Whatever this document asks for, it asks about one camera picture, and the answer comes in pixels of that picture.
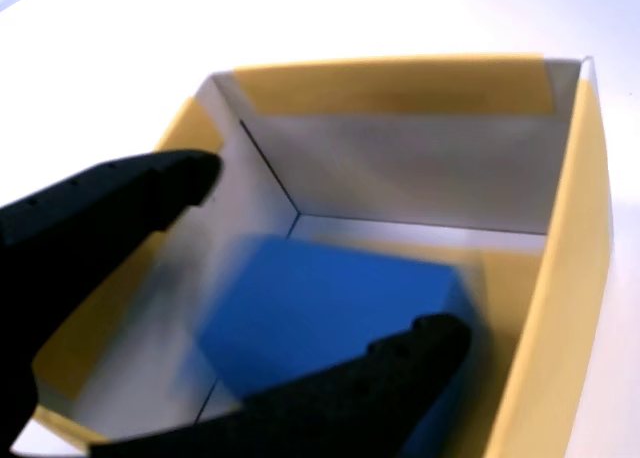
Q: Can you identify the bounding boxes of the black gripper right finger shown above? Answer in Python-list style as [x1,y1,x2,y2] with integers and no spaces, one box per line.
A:
[89,312,474,458]

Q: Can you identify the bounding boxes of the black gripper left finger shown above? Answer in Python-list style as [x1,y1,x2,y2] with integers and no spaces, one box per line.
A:
[0,149,224,458]

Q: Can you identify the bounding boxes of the blue cube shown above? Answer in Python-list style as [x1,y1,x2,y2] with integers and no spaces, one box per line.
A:
[192,233,479,458]

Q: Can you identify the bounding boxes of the yellow paper box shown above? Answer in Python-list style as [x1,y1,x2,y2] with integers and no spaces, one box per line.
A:
[9,52,614,458]

